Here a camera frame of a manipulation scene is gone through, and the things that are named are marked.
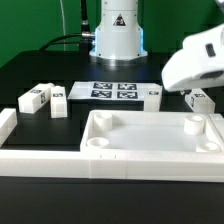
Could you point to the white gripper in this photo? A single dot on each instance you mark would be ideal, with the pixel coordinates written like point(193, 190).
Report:
point(199, 64)

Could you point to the white desk tabletop panel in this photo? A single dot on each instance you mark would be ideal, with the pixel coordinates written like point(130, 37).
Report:
point(153, 132)

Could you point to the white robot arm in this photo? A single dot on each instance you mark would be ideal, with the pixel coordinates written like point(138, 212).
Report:
point(119, 39)

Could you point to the white marker sheet with tags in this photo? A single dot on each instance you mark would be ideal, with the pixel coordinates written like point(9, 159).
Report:
point(115, 91)

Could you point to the white U-shaped obstacle fence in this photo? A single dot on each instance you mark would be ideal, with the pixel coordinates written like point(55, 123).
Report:
point(204, 167)

